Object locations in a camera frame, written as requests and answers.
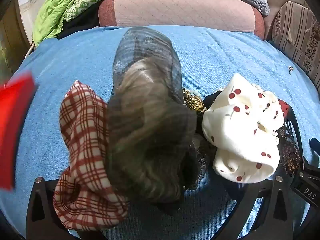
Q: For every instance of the red plaid scrunchie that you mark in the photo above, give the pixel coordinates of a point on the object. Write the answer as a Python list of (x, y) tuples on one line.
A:
[(82, 142)]

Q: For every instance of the red tray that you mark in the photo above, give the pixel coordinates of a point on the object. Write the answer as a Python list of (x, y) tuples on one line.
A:
[(15, 130)]

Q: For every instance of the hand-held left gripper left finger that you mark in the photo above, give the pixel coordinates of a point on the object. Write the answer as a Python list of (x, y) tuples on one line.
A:
[(50, 187)]

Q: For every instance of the striped beige cushion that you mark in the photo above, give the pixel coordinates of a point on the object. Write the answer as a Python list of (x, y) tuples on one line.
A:
[(297, 30)]

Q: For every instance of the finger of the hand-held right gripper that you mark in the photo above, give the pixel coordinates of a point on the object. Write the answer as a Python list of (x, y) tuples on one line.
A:
[(314, 146)]

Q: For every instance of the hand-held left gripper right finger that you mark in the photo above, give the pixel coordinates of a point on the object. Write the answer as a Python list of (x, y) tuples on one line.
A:
[(267, 205)]

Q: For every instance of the red dotted scrunchie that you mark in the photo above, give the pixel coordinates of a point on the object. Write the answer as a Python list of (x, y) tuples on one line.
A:
[(283, 106)]

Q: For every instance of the wooden wardrobe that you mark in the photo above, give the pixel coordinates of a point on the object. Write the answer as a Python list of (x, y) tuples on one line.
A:
[(10, 40)]

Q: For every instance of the blue bedsheet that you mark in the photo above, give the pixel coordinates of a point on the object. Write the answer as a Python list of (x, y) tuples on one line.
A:
[(215, 55)]

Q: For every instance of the white cherry print scrunchie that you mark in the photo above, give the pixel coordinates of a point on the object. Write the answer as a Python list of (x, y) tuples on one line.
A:
[(240, 135)]

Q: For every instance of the pink pillow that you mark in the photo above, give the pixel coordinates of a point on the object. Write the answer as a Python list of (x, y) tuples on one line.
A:
[(180, 12)]

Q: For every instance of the dark red patterned bow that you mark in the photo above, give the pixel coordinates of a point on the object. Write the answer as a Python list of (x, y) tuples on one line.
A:
[(291, 152)]

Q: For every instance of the grey mesh scrunchie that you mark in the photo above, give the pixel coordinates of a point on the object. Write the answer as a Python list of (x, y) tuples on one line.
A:
[(147, 130)]

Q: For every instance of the small metal clip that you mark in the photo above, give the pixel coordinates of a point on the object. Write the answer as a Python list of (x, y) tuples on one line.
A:
[(290, 70)]

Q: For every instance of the green quilt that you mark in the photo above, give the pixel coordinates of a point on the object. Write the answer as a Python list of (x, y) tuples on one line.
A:
[(65, 2)]

